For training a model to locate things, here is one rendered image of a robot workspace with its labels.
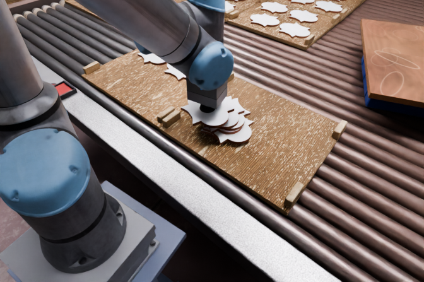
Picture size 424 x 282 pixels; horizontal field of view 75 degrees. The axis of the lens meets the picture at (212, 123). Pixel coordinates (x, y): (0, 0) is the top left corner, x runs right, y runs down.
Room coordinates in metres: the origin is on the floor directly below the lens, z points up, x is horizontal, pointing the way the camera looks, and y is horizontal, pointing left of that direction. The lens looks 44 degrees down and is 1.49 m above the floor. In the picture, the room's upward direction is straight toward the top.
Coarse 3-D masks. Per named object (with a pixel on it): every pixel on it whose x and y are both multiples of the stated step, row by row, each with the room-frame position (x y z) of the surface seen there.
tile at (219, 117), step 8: (192, 104) 0.58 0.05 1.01; (200, 104) 0.58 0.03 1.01; (224, 104) 0.58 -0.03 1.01; (192, 112) 0.54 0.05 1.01; (200, 112) 0.54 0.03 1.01; (216, 112) 0.54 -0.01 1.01; (224, 112) 0.54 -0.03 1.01; (192, 120) 0.51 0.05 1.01; (200, 120) 0.51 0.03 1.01; (208, 120) 0.51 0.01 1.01; (216, 120) 0.51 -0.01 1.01; (224, 120) 0.51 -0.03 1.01
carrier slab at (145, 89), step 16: (112, 64) 0.90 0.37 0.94; (128, 64) 0.90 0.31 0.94; (144, 64) 0.90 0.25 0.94; (96, 80) 0.79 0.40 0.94; (112, 80) 0.79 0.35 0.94; (128, 80) 0.79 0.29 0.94; (144, 80) 0.79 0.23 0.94; (160, 80) 0.79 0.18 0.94; (176, 80) 0.79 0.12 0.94; (112, 96) 0.71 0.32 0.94; (128, 96) 0.71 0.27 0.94; (144, 96) 0.71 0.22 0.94; (160, 96) 0.71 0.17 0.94; (176, 96) 0.71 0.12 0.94; (144, 112) 0.63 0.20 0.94; (160, 112) 0.63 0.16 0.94
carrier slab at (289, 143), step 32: (256, 96) 0.71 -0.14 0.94; (160, 128) 0.56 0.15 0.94; (192, 128) 0.56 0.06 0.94; (256, 128) 0.56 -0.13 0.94; (288, 128) 0.56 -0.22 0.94; (320, 128) 0.56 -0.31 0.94; (224, 160) 0.44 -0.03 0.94; (256, 160) 0.44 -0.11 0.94; (288, 160) 0.44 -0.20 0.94; (320, 160) 0.44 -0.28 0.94; (256, 192) 0.35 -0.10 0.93; (288, 192) 0.35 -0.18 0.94
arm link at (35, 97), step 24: (0, 0) 0.37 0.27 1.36; (0, 24) 0.35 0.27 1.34; (0, 48) 0.33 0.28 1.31; (24, 48) 0.37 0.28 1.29; (0, 72) 0.32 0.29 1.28; (24, 72) 0.35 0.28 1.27; (0, 96) 0.32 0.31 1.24; (24, 96) 0.33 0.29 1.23; (48, 96) 0.36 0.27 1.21; (0, 120) 0.30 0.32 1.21; (24, 120) 0.31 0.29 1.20; (48, 120) 0.33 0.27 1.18; (0, 144) 0.30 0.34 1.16
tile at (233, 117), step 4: (224, 100) 0.62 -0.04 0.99; (228, 100) 0.62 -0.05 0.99; (228, 104) 0.60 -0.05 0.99; (232, 104) 0.60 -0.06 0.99; (236, 108) 0.59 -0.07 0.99; (232, 112) 0.57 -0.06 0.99; (236, 112) 0.57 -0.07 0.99; (240, 112) 0.57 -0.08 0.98; (228, 116) 0.55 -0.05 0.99; (232, 116) 0.55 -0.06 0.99; (236, 116) 0.55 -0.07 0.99; (228, 120) 0.53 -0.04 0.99; (232, 120) 0.53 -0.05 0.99; (236, 120) 0.53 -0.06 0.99; (228, 124) 0.52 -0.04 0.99; (232, 124) 0.52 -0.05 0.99; (236, 124) 0.53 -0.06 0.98; (220, 128) 0.51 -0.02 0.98; (224, 128) 0.51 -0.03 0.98; (228, 128) 0.51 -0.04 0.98
